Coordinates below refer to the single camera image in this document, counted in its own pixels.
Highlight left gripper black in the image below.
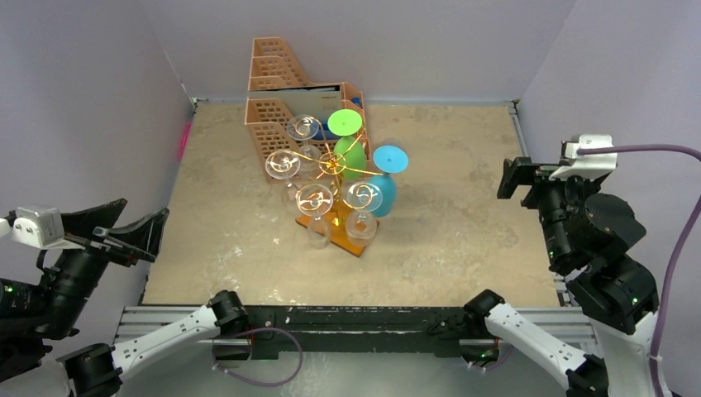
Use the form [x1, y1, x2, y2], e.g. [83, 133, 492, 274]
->
[34, 196, 169, 334]

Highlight blue plastic goblet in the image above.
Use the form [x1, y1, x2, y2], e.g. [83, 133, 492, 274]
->
[369, 145, 409, 218]

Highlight clear wine glass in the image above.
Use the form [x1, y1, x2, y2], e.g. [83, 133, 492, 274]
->
[343, 181, 384, 247]
[265, 150, 301, 180]

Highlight green plastic goblet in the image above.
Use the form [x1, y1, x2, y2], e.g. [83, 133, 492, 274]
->
[327, 109, 366, 180]

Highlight tall clear flute glass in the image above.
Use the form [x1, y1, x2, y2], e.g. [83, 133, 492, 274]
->
[296, 184, 334, 249]

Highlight small clear goblet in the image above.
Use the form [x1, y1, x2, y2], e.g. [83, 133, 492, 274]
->
[286, 114, 322, 165]

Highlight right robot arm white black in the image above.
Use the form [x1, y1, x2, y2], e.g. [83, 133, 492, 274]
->
[464, 157, 670, 396]

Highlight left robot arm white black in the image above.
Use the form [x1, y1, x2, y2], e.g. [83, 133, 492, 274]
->
[1, 198, 248, 396]

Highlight clear wine glass hanging front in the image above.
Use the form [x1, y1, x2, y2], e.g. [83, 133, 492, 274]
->
[343, 181, 384, 247]

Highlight pink plastic file organizer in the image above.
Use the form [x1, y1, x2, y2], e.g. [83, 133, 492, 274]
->
[245, 37, 365, 179]

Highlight grey white document folder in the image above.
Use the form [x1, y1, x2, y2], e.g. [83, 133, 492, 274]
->
[247, 84, 343, 122]

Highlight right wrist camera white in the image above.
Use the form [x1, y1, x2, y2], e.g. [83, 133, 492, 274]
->
[548, 134, 618, 181]

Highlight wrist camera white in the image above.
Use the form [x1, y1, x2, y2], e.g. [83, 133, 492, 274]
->
[1, 206, 82, 251]
[548, 134, 618, 181]

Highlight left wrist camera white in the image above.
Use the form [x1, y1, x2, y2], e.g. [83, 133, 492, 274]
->
[1, 206, 82, 251]

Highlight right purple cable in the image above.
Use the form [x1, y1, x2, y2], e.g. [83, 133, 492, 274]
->
[577, 144, 701, 397]

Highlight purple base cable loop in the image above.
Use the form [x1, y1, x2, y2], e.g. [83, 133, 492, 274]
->
[211, 327, 304, 389]

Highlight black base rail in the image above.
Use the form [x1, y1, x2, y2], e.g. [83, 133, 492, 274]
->
[212, 294, 509, 366]

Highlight gold wire wine glass rack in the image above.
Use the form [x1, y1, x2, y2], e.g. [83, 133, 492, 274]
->
[284, 118, 375, 207]

